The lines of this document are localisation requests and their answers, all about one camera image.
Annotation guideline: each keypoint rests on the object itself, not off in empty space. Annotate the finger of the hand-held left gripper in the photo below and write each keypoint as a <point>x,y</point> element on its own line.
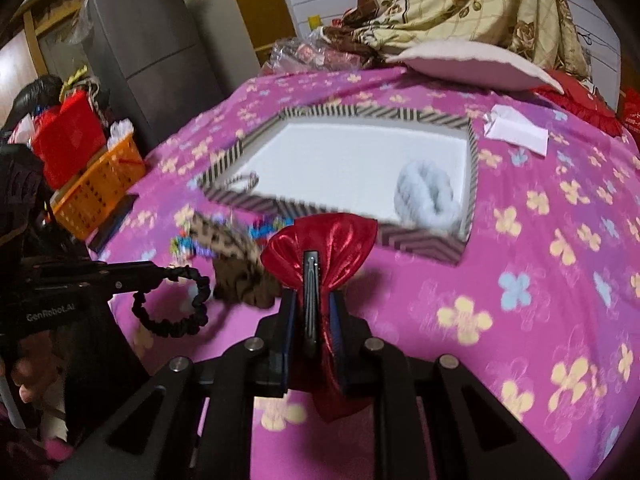
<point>140,274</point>

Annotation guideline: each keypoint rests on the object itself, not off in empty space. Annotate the red bag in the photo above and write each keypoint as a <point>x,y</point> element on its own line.
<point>70,135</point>

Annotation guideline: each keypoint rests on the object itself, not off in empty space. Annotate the striped hair band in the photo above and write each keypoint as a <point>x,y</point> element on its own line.
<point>251,177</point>

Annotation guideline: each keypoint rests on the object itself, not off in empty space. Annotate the red shiny bow hair clip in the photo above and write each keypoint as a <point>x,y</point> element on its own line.
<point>345,245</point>

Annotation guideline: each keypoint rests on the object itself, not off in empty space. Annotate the white tissue paper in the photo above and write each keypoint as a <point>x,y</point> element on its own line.
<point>515,130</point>

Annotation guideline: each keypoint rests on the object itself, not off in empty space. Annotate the clear plastic bag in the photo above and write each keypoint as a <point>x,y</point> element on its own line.
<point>310,52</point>

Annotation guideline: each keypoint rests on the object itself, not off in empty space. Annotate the light blue scrunchie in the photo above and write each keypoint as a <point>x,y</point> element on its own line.
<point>415,182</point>

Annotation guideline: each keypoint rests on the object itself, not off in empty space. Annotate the striped cardboard box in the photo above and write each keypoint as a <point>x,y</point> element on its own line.
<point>350,165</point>

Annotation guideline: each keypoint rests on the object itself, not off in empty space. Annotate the brown leopard ribbon scrunchie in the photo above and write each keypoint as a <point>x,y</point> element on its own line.
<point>240,280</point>

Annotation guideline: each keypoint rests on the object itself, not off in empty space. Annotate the white plastic bag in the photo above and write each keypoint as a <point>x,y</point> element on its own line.
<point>121,130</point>

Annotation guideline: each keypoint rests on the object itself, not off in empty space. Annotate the red frilled cushion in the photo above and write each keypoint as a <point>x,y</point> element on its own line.
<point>580,95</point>

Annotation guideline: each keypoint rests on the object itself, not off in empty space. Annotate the person's left hand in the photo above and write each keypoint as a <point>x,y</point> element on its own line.
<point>35,375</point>

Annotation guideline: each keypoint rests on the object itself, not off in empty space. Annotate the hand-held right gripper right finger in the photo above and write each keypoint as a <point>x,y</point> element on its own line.
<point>340,332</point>

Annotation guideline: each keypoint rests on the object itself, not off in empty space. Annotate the pink floral bedsheet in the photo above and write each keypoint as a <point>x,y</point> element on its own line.
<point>525,285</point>

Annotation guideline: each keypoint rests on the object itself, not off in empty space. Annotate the cream floral quilt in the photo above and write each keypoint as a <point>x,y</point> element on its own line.
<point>475,0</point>

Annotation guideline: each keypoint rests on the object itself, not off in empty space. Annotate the pink pillow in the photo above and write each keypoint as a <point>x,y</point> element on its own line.
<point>465,65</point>

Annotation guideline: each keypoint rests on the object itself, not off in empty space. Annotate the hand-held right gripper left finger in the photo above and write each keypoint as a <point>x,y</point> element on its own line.
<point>287,332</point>

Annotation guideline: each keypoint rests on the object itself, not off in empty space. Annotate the orange plastic basket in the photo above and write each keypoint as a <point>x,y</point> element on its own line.
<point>100,185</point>

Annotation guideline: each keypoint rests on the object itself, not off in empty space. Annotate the grey refrigerator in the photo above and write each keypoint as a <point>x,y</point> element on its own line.
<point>150,50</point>

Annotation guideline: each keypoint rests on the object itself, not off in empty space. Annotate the red box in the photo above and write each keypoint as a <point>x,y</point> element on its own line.
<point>632,115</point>

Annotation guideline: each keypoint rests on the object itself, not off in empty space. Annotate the black scrunchie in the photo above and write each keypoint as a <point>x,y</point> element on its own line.
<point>201,292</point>

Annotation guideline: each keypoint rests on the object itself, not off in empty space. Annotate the brown wooden door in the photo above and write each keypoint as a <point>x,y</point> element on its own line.
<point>265,5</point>

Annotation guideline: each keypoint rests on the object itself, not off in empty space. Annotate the black leather bag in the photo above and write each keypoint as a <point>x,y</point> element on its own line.
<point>30,95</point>

